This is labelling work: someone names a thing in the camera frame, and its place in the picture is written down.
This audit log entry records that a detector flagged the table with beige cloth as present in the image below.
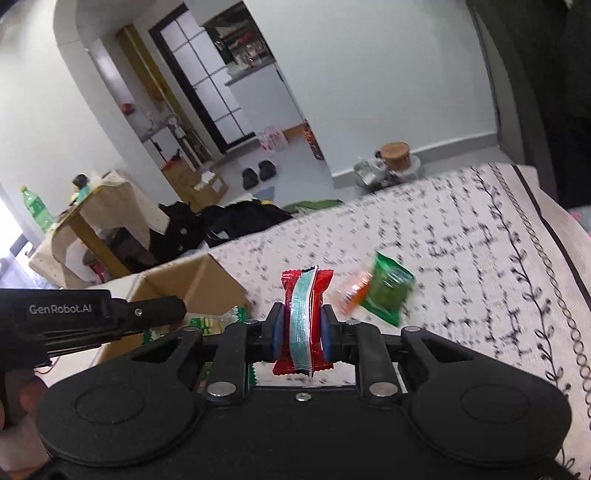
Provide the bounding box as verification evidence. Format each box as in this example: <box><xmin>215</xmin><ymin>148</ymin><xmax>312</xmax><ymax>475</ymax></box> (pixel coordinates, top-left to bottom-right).
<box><xmin>28</xmin><ymin>171</ymin><xmax>168</xmax><ymax>289</ymax></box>

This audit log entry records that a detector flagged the black bags pile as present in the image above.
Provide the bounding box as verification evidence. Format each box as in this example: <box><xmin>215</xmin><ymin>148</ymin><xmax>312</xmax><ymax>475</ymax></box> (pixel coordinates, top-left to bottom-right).
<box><xmin>159</xmin><ymin>199</ymin><xmax>294</xmax><ymax>260</ymax></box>

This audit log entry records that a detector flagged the dark framed glass door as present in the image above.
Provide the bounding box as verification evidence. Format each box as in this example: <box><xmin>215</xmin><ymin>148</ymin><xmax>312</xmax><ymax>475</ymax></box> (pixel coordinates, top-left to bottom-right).
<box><xmin>148</xmin><ymin>2</ymin><xmax>257</xmax><ymax>156</ymax></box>

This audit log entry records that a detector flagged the green cloth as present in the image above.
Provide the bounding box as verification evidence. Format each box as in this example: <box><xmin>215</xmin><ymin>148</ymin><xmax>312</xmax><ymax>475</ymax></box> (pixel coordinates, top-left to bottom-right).
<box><xmin>281</xmin><ymin>198</ymin><xmax>345</xmax><ymax>214</ymax></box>

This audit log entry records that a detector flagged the shiny silver container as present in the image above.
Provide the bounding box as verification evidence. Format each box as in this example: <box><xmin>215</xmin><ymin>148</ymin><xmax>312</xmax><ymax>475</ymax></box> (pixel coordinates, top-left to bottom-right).
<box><xmin>353</xmin><ymin>157</ymin><xmax>391</xmax><ymax>188</ymax></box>

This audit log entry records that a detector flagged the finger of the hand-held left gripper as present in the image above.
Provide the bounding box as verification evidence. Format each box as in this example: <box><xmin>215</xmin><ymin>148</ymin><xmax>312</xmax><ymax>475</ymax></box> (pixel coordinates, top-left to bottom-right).
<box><xmin>111</xmin><ymin>295</ymin><xmax>188</xmax><ymax>329</ymax></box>

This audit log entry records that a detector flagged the tall brown cardboard box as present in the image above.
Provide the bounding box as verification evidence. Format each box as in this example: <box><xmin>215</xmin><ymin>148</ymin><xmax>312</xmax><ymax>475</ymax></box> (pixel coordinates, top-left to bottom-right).
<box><xmin>161</xmin><ymin>159</ymin><xmax>200</xmax><ymax>186</ymax></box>

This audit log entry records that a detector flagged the green white cookie packet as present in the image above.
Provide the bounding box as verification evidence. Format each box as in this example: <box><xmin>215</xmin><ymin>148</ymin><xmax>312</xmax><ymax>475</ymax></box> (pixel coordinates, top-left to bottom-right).
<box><xmin>187</xmin><ymin>306</ymin><xmax>251</xmax><ymax>336</ymax></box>

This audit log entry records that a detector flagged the small brown cardboard box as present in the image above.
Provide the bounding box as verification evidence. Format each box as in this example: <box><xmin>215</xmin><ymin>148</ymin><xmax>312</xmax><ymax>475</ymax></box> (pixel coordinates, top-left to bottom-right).
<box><xmin>189</xmin><ymin>173</ymin><xmax>228</xmax><ymax>211</ymax></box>

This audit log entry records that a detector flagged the dark green snack packet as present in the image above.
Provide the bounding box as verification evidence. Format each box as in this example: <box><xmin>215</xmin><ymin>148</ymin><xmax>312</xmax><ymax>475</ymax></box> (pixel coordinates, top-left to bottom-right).
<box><xmin>359</xmin><ymin>251</ymin><xmax>416</xmax><ymax>328</ymax></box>

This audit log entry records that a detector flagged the pink plastic bag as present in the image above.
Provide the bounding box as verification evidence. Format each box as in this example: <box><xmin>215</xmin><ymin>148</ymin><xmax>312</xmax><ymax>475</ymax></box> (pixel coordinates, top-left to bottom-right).
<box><xmin>257</xmin><ymin>129</ymin><xmax>287</xmax><ymax>152</ymax></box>

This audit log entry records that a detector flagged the small orange pink packet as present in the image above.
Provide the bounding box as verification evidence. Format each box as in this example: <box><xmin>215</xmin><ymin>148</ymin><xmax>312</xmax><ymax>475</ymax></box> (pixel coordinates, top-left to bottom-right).
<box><xmin>339</xmin><ymin>272</ymin><xmax>374</xmax><ymax>315</ymax></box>

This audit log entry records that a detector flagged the red packet with blue stripe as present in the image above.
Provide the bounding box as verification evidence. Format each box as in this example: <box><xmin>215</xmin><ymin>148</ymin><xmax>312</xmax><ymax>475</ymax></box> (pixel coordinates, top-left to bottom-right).
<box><xmin>272</xmin><ymin>265</ymin><xmax>334</xmax><ymax>377</ymax></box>

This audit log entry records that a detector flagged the brown jar with lid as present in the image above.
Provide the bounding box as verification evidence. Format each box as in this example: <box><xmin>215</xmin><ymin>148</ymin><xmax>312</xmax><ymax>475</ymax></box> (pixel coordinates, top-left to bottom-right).
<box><xmin>379</xmin><ymin>142</ymin><xmax>412</xmax><ymax>174</ymax></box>

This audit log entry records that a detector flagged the green plastic bottle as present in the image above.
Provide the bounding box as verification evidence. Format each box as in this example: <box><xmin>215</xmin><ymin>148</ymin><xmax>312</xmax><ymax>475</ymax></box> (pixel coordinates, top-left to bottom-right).
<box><xmin>19</xmin><ymin>185</ymin><xmax>57</xmax><ymax>234</ymax></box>

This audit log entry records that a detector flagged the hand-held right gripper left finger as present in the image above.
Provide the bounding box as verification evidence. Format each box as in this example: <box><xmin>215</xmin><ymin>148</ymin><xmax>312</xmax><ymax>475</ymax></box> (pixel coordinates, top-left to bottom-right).
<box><xmin>131</xmin><ymin>302</ymin><xmax>287</xmax><ymax>400</ymax></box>

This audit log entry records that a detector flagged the person's left hand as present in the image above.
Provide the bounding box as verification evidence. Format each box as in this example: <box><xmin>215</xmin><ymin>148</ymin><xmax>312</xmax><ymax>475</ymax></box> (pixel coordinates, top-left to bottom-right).
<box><xmin>0</xmin><ymin>364</ymin><xmax>48</xmax><ymax>431</ymax></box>

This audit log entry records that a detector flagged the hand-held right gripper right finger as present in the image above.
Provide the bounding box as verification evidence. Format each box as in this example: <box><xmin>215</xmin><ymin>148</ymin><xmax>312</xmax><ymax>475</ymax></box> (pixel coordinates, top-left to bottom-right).
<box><xmin>321</xmin><ymin>305</ymin><xmax>468</xmax><ymax>398</ymax></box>

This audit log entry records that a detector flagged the printed white blanket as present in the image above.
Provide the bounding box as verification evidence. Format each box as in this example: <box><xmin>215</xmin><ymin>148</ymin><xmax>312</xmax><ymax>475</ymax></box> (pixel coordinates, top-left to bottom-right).
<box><xmin>0</xmin><ymin>161</ymin><xmax>591</xmax><ymax>480</ymax></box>

